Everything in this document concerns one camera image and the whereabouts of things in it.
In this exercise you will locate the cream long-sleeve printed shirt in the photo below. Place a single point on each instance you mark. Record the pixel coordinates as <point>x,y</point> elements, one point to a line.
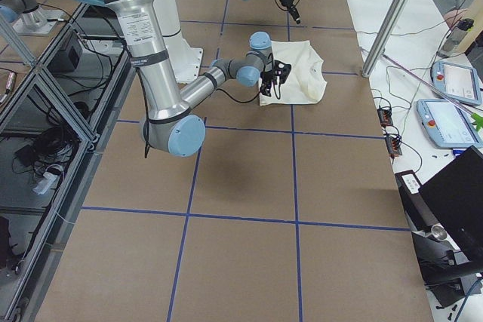
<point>305,83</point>

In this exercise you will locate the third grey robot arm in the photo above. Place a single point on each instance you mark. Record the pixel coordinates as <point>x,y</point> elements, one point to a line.
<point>11,10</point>

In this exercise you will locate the far orange connector block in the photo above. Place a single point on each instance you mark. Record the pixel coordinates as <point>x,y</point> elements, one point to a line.
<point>385,117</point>

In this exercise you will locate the orange connector block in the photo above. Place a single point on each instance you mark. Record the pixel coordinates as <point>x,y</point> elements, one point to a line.
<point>385,117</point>
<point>393,144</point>

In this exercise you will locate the near orange connector block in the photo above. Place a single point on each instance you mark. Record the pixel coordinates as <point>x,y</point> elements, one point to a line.
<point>393,144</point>

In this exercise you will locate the grey water bottle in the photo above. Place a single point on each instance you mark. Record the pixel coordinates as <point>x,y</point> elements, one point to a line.
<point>457,34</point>

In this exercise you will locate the near blue teach pendant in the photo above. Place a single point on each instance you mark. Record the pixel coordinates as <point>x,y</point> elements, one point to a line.
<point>446,125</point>

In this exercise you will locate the blue teach pendant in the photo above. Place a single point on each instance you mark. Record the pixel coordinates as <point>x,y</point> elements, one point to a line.
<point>457,81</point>
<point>446,125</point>

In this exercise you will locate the far blue teach pendant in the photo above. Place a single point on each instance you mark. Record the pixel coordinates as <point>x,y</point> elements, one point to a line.
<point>457,81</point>

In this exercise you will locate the silver reacher grabber tool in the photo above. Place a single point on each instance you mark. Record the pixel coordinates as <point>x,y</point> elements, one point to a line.
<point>477,119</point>

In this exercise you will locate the black monitor with stand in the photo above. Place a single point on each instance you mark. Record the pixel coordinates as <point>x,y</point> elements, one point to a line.
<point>446,213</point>

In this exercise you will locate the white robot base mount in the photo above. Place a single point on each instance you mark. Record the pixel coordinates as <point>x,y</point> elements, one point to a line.
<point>185,60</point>

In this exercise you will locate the aluminium frame post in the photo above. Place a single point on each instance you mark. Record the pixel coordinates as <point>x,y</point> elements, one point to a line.
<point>387,26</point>

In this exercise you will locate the aluminium truss frame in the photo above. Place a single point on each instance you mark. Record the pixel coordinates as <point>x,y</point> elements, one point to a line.
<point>70,84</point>

